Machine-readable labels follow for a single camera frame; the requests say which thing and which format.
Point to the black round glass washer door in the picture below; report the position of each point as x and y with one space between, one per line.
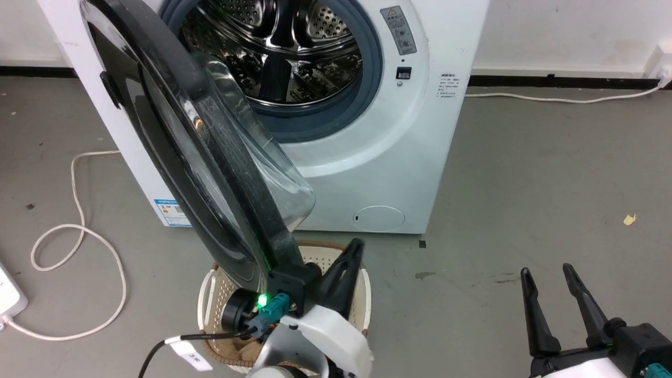
173 131

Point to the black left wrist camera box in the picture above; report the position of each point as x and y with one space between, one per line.
294 286

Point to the grey-blue rubber door gasket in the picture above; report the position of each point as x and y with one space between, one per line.
336 118

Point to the cream woven laundry basket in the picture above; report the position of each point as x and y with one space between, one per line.
210 299

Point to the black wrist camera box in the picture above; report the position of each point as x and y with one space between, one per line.
643 346
294 286

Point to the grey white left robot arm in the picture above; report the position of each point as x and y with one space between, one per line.
286 357

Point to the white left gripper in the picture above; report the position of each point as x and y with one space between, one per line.
338 338

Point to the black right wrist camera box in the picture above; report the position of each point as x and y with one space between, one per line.
643 346

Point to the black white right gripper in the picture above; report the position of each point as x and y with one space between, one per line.
572 365

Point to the grey warning label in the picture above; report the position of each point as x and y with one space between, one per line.
399 29

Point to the small printed text sticker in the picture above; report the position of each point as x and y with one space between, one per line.
449 85

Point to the white front-load washing machine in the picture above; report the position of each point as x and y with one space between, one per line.
420 136

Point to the black door latch slot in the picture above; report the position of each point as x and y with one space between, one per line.
403 72

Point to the yellow paper scrap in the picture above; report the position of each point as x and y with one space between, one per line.
629 219

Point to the white power strip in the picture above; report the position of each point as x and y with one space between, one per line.
9 296

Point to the steel perforated washer drum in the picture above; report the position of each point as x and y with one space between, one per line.
294 47

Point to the blue energy label sticker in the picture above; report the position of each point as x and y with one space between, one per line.
173 212

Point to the round white filter cover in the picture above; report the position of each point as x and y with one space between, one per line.
379 218

